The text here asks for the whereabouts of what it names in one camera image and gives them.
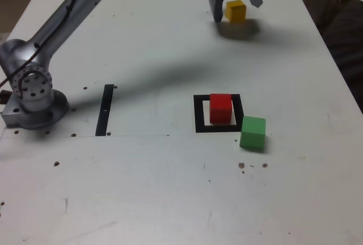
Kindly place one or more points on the yellow cube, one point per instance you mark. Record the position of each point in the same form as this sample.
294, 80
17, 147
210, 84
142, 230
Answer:
236, 12

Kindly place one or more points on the red cube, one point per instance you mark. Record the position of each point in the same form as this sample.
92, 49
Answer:
221, 109

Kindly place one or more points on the green cube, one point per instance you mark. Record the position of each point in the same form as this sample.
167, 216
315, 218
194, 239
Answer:
252, 135

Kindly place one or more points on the black tape square outline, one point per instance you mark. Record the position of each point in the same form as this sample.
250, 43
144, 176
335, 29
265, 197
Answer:
198, 114

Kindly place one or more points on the person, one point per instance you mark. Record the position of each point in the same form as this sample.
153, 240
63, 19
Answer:
348, 46

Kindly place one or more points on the black tape strip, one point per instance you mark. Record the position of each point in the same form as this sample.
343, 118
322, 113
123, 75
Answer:
103, 114

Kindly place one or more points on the white metal frame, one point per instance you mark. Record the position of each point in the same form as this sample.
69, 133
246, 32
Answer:
326, 1

